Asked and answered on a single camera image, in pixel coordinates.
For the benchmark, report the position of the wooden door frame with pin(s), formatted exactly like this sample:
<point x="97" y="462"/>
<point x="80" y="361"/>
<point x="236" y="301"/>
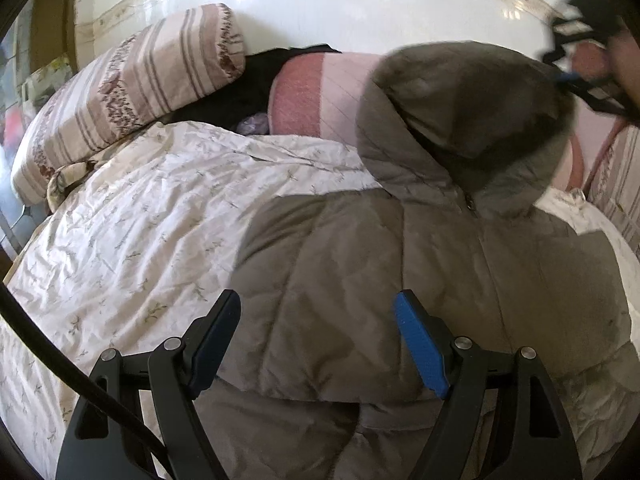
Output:
<point x="52" y="10"/>

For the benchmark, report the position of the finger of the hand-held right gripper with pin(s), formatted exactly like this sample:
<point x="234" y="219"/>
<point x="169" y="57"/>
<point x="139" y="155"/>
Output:
<point x="590" y="91"/>
<point x="565" y="47"/>

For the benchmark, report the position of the small floral cloth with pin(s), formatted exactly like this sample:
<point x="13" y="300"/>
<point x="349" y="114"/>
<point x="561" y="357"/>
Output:
<point x="65" y="177"/>

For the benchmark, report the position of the black cloth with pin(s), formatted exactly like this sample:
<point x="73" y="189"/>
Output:
<point x="250" y="90"/>

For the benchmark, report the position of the striped floral pillow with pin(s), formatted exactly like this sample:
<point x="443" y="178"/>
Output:
<point x="125" y="90"/>

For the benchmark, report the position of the stained glass window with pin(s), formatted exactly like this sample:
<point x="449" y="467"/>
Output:
<point x="10" y="125"/>

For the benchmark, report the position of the pink quilted cushion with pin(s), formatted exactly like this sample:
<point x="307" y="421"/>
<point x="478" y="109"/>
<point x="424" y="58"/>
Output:
<point x="320" y="95"/>

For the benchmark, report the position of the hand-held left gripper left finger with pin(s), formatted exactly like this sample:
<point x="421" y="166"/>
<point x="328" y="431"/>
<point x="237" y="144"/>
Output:
<point x="215" y="350"/>

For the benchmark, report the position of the floral printed paper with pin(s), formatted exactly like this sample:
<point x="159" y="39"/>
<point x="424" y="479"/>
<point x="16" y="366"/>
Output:
<point x="47" y="77"/>

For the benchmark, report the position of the purple cloth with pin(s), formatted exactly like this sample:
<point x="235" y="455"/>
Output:
<point x="255" y="124"/>

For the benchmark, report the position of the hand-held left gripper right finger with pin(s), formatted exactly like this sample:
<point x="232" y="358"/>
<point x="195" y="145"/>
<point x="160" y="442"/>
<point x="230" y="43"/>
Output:
<point x="420" y="340"/>

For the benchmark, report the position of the white floral bed sheet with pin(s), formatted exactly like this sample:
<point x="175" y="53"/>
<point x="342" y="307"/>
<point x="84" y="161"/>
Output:
<point x="150" y="220"/>

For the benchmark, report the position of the grey-brown padded hooded jacket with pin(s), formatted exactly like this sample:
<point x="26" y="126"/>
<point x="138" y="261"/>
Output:
<point x="350" y="260"/>

